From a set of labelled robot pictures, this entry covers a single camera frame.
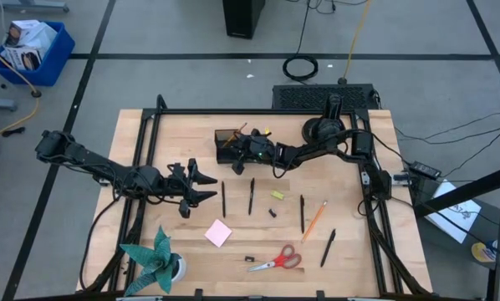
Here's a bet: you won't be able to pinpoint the black aluminium frame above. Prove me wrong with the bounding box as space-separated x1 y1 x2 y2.
77 94 435 301

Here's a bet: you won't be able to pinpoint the orange pencil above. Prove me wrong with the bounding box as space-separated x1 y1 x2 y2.
301 200 329 243
227 122 248 145

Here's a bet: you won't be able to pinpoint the green leafy plant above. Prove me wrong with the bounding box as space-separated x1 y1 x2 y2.
119 225 183 297

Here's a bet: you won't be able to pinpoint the black mesh desk organizer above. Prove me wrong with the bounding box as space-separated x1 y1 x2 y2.
214 128 269 165

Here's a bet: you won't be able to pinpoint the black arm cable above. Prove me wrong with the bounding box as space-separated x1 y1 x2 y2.
79 194 124 292

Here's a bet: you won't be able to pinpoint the yellow round object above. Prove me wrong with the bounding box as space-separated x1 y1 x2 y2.
470 240 497 264

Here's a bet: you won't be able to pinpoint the blue plastic bin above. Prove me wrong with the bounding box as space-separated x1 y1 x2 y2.
0 20 76 88

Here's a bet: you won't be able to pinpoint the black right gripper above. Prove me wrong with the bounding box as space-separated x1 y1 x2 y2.
232 127 278 176

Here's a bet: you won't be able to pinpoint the white printed carton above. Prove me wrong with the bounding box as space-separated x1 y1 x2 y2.
3 19 58 54
0 45 43 72

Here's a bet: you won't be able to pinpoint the white paper sheet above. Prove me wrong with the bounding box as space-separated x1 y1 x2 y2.
424 179 483 244

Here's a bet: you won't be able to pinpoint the red grey scissors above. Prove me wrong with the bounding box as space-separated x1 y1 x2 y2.
247 243 304 273

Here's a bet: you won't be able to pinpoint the black power adapter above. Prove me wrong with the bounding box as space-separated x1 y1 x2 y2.
407 161 442 180

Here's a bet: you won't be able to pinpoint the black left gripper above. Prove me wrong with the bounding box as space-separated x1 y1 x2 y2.
165 158 219 220

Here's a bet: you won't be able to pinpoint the yellow floor cable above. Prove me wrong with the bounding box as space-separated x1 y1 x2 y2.
342 0 373 81
0 40 42 139

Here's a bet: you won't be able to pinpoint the black computer tower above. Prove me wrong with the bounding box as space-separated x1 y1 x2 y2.
222 0 266 40

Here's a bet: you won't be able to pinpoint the coiled black cable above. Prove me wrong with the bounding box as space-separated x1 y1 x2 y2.
281 0 320 83

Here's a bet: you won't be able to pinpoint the white plant pot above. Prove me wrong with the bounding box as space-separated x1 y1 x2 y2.
170 253 188 283

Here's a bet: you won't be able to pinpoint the black diagonal support beam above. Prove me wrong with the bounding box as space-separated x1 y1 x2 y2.
412 161 500 219

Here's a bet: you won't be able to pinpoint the black perforated metal case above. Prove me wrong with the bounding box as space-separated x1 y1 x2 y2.
271 83 380 111

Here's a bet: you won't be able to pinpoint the pink sticky note pad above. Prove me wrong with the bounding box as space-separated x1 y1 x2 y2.
203 218 233 249

